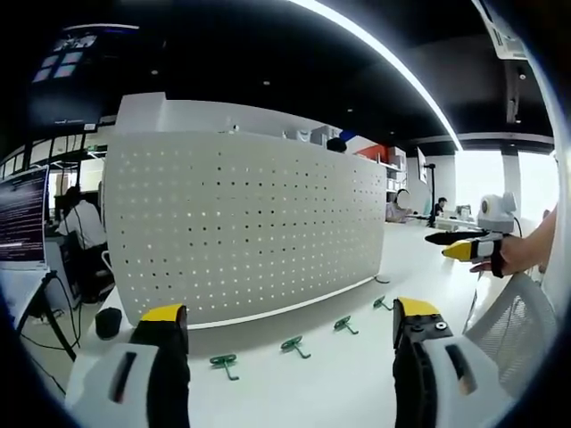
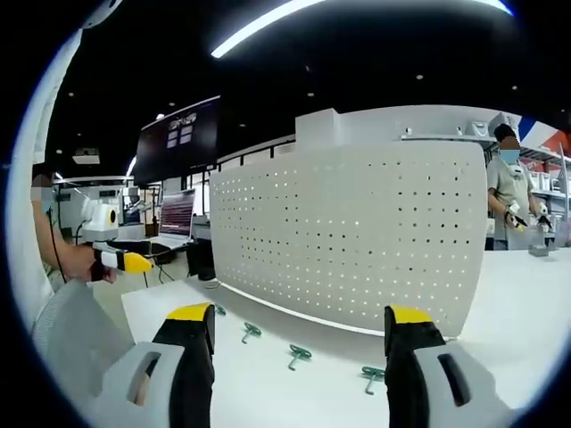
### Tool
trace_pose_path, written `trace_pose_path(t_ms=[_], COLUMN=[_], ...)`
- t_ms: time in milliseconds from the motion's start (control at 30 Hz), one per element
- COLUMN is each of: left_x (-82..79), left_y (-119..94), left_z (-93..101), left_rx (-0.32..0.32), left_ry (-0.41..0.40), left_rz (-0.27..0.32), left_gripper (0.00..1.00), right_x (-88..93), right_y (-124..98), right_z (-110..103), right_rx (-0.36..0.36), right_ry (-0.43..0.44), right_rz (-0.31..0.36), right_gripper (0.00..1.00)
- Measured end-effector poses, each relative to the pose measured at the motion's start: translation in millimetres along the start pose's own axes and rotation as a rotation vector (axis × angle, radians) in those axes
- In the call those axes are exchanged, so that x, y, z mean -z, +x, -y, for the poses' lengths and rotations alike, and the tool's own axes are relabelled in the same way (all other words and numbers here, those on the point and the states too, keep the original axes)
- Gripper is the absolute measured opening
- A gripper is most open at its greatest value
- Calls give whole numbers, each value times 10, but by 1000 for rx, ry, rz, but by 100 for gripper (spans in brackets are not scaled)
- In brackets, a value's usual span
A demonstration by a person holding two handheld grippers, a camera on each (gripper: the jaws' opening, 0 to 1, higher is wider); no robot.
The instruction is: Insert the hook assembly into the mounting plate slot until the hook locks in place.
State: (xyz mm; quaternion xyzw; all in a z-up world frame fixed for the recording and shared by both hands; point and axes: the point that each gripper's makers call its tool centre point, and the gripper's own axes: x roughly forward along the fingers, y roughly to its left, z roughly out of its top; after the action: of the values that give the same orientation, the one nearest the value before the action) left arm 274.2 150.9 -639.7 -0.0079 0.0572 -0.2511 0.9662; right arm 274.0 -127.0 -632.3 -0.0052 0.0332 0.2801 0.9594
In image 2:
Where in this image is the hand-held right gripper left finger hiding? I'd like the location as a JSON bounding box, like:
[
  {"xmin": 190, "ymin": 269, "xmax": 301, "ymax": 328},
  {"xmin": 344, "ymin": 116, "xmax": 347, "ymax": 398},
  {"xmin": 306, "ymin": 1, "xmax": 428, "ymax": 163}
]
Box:
[{"xmin": 101, "ymin": 301, "xmax": 218, "ymax": 428}]

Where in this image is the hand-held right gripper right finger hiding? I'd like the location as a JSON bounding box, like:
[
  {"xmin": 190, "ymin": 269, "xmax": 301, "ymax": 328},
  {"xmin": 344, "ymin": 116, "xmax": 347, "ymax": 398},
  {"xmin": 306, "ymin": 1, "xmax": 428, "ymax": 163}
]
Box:
[{"xmin": 383, "ymin": 304, "xmax": 517, "ymax": 428}]

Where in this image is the white perforated mounting plate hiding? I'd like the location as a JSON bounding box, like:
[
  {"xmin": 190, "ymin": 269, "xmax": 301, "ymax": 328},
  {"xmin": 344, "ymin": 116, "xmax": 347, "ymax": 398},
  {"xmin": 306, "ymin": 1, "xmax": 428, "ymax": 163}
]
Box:
[{"xmin": 208, "ymin": 141, "xmax": 488, "ymax": 339}]

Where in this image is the person's left hand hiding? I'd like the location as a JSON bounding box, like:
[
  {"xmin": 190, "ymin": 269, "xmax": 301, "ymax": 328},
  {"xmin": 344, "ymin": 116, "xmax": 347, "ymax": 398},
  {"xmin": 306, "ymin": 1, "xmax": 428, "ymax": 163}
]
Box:
[{"xmin": 87, "ymin": 261, "xmax": 119, "ymax": 284}]

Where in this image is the open silver laptop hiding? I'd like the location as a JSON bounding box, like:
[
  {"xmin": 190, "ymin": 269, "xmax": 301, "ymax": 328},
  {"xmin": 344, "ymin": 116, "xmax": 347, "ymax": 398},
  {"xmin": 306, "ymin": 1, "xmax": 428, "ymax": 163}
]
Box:
[{"xmin": 149, "ymin": 188, "xmax": 198, "ymax": 250}]

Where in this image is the ceiling projector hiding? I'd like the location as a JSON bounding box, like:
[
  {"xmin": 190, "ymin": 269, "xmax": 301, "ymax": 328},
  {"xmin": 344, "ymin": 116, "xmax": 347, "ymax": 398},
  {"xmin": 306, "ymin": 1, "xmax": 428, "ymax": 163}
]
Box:
[{"xmin": 72, "ymin": 148, "xmax": 101, "ymax": 165}]

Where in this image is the black box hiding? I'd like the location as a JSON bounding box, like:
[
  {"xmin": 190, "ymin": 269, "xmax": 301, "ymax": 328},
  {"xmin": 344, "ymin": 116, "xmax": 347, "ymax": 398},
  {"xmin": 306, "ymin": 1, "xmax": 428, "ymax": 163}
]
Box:
[{"xmin": 186, "ymin": 239, "xmax": 219, "ymax": 283}]

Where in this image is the person's white shirt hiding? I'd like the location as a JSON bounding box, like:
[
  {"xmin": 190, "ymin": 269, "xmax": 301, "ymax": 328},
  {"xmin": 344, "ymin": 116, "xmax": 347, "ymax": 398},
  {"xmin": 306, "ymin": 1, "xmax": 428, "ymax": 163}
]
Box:
[{"xmin": 5, "ymin": 30, "xmax": 84, "ymax": 331}]

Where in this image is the person's grey clothing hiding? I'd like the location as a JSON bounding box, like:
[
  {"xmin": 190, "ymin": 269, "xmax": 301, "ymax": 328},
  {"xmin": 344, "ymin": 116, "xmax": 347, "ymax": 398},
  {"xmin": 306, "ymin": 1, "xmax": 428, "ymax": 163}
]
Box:
[{"xmin": 31, "ymin": 279, "xmax": 136, "ymax": 405}]

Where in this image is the large black display screen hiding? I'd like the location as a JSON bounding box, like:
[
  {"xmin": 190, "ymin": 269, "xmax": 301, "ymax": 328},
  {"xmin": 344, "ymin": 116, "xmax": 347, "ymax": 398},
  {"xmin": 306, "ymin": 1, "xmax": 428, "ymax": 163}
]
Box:
[{"xmin": 132, "ymin": 95, "xmax": 223, "ymax": 187}]

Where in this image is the white square box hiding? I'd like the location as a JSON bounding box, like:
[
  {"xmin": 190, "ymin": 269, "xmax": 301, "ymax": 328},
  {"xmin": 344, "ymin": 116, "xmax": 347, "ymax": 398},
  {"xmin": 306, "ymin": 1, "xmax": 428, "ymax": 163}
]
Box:
[{"xmin": 294, "ymin": 110, "xmax": 343, "ymax": 149}]

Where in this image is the long ceiling light strip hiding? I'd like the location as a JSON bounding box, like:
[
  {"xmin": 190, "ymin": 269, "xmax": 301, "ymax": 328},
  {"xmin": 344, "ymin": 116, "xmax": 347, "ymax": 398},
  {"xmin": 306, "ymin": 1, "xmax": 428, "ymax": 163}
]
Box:
[{"xmin": 209, "ymin": 0, "xmax": 517, "ymax": 60}]

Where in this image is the black cable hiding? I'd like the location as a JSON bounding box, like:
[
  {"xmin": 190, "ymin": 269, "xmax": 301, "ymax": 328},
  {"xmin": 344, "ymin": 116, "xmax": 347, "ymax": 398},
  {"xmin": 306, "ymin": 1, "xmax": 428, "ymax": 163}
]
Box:
[{"xmin": 47, "ymin": 195, "xmax": 68, "ymax": 284}]

